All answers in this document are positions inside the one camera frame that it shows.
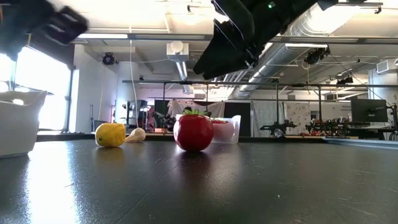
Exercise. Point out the grey rig crossbar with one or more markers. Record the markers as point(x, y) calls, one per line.
point(155, 36)

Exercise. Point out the black equipment rack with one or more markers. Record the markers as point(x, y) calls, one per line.
point(136, 109)

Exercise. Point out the yellow lemon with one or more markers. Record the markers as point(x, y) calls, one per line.
point(110, 135)

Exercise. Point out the small translucent plastic basket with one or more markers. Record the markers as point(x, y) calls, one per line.
point(236, 130)

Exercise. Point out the silver ventilation duct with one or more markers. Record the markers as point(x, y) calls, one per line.
point(280, 59)

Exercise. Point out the black pipe frame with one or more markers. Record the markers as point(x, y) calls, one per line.
point(311, 84)

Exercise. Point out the black partition panel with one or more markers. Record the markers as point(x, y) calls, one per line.
point(237, 109)

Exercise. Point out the black ceiling spotlight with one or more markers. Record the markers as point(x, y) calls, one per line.
point(345, 80)
point(317, 54)

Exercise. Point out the black computer monitor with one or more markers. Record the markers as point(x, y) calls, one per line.
point(368, 110)

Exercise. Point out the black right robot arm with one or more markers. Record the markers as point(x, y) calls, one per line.
point(326, 3)

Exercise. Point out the white hanging cloth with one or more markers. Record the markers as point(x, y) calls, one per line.
point(214, 107)

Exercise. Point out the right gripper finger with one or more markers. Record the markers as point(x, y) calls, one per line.
point(224, 53)
point(230, 71)

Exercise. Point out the white plastic basket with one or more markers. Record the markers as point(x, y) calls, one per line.
point(18, 130)

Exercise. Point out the beige pointed garlic bulb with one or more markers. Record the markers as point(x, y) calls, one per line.
point(137, 135)

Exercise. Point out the white ceiling box device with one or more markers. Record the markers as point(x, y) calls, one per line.
point(177, 51)

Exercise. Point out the bright window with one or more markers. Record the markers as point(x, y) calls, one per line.
point(46, 87)

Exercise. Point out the white patterned curtain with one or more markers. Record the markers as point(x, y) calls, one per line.
point(298, 115)

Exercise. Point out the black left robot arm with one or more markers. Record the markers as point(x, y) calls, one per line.
point(18, 28)

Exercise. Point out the person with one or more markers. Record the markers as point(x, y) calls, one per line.
point(187, 109)

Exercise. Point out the white wall air conditioner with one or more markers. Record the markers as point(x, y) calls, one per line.
point(387, 66)

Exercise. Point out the grey waste bin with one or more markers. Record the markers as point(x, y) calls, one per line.
point(98, 122)

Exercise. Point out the black background robot arm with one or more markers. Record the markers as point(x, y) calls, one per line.
point(276, 127)

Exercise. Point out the black round ceiling camera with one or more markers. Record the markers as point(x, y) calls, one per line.
point(108, 59)

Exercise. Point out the white light strip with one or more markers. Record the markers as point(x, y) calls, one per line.
point(306, 45)
point(102, 35)

